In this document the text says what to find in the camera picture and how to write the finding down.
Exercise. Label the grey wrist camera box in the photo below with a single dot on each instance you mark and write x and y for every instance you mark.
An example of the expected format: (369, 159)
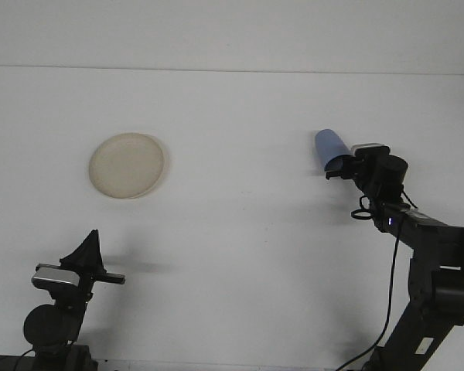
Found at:
(56, 277)
(367, 148)

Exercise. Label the pale blue cup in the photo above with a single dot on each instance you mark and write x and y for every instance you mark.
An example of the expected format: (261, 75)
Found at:
(328, 145)

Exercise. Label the pale round plate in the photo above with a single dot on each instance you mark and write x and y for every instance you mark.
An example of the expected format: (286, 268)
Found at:
(125, 166)

